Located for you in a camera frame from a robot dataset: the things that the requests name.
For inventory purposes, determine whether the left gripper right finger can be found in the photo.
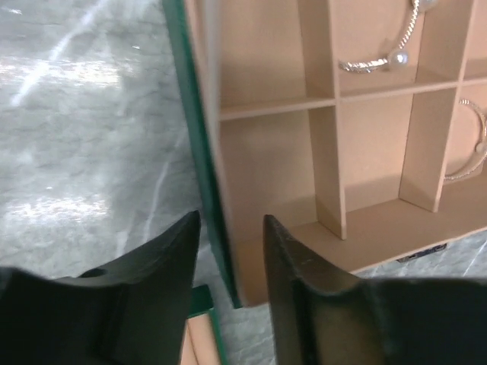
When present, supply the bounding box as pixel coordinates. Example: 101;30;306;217
263;215;486;365

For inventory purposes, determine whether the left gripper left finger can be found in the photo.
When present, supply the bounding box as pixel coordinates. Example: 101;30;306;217
1;211;201;364

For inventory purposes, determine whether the green jewelry tray insert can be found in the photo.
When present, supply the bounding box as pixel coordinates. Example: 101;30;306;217
180;284;228;365

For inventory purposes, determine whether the green jewelry box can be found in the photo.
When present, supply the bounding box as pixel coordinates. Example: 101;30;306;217
162;1;486;308

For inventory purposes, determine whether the silver pearl bangle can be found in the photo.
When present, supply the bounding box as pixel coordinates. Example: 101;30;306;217
444;98;486;182
338;1;438;74

